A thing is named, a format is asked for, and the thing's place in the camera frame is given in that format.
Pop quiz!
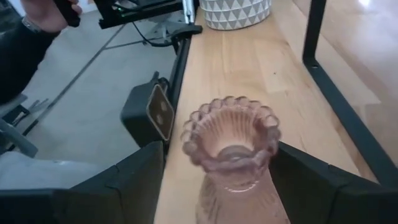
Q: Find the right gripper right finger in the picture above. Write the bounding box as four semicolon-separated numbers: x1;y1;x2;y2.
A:
269;141;398;224

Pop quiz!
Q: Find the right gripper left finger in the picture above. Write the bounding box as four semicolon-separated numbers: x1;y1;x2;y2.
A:
0;141;165;224

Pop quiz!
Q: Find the pink ribbed glass candle holder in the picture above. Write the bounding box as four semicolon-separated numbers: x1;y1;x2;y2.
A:
180;95;292;224

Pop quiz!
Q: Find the person's forearm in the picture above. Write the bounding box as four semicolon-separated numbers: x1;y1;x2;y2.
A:
0;18;62;105

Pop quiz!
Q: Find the black perforated metal shelf riser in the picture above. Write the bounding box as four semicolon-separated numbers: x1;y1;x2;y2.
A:
302;0;398;189

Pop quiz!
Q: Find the grey chair base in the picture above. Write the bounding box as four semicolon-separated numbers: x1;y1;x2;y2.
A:
0;93;50;159

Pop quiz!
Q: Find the person's wristwatch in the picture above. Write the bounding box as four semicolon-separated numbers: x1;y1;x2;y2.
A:
21;16;43;34

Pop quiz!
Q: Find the black equipment base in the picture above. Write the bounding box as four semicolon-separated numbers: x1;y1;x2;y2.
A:
93;0;200;30

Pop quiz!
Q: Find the person's hand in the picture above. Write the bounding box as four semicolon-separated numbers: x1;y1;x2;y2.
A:
20;0;83;34

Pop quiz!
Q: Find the succulent in white patterned pot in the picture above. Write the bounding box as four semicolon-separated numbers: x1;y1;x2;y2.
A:
198;0;272;31

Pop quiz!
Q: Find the black table-level camera box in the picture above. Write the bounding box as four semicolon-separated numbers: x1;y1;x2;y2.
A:
120;70;176;149

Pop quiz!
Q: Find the black aluminium table frame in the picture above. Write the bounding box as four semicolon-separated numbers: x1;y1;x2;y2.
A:
167;24;203;156

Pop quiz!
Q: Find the black floor cable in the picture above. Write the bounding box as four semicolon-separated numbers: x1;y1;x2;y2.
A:
132;21;175;48

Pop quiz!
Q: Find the black handle grip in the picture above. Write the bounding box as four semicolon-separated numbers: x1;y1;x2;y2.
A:
52;0;81;28

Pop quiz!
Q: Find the silver metal bracket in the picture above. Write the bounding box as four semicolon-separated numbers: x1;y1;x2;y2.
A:
182;0;196;25

